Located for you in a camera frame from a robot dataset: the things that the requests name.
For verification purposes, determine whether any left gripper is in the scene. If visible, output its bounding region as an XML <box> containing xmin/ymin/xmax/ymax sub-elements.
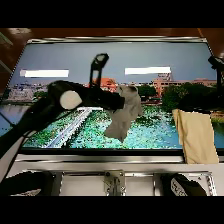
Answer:
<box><xmin>95</xmin><ymin>88</ymin><xmax>126</xmax><ymax>112</ymax></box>

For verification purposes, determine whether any grey T-shirt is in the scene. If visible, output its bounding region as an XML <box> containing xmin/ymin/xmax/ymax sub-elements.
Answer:
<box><xmin>103</xmin><ymin>84</ymin><xmax>144</xmax><ymax>143</ymax></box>

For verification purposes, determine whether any beige garment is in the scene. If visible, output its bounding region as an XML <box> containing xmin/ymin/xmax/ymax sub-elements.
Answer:
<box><xmin>171</xmin><ymin>108</ymin><xmax>221</xmax><ymax>165</ymax></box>

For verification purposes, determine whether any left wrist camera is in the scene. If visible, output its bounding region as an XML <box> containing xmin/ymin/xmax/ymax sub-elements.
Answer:
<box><xmin>88</xmin><ymin>52</ymin><xmax>110</xmax><ymax>89</ymax></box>

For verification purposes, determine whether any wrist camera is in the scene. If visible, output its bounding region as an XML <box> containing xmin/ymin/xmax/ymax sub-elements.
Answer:
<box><xmin>88</xmin><ymin>52</ymin><xmax>110</xmax><ymax>89</ymax></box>
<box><xmin>207</xmin><ymin>55</ymin><xmax>224</xmax><ymax>98</ymax></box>

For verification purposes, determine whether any silver frame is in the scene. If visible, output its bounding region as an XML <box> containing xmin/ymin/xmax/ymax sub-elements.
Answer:
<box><xmin>5</xmin><ymin>35</ymin><xmax>224</xmax><ymax>197</ymax></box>

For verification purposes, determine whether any black cable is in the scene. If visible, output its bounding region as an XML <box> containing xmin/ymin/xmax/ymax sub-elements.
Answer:
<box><xmin>0</xmin><ymin>130</ymin><xmax>35</xmax><ymax>185</ymax></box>

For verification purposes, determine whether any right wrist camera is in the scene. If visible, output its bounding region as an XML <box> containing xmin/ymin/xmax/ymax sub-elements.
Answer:
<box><xmin>207</xmin><ymin>55</ymin><xmax>224</xmax><ymax>98</ymax></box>

